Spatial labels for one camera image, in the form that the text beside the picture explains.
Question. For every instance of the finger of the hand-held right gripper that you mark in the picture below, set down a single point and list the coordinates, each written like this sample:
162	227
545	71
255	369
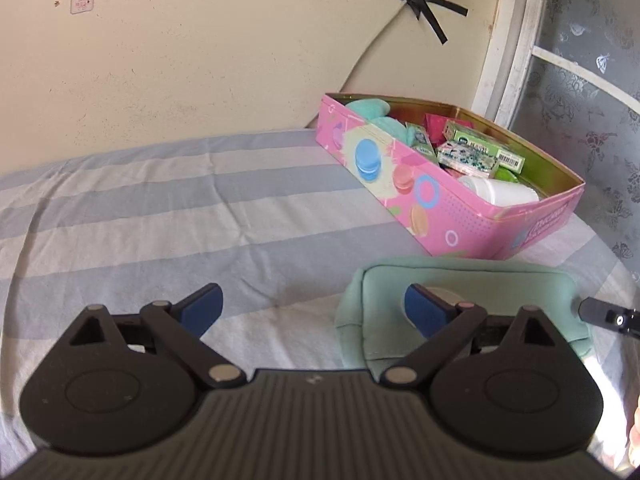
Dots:
607	316

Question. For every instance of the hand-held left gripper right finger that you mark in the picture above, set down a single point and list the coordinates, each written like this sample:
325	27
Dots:
425	310

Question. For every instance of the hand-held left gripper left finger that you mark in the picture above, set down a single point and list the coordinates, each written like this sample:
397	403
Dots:
200	307

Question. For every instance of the pink tin box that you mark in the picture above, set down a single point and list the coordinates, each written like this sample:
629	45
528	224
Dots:
380	180

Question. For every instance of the white pill bottle orange label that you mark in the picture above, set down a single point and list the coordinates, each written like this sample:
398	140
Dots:
500	192

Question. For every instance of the green patterned tissue pack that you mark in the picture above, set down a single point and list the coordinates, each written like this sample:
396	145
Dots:
467	160

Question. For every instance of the green plastic packet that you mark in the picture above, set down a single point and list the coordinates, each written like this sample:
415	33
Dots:
505	175

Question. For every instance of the long green toothpaste box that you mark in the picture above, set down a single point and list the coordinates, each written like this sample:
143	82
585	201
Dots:
420	140

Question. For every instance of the small green cardboard box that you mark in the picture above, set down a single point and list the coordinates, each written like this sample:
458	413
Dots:
475	140

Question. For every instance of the magenta packet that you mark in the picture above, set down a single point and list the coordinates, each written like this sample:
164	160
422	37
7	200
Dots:
440	125

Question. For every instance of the teal plush toy with keyring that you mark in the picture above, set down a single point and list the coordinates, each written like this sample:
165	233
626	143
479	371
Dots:
385	125

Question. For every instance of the striped bed sheet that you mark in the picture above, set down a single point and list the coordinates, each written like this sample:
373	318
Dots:
150	220

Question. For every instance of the frosted patterned window glass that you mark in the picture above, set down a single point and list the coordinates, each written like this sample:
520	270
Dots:
575	110

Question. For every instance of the black tape cross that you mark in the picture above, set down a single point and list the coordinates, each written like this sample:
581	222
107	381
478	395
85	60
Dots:
422	2

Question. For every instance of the white window frame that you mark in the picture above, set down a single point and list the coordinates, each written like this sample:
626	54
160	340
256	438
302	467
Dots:
505	60

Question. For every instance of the small wall sticker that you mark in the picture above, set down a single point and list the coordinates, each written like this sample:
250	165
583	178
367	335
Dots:
82	4

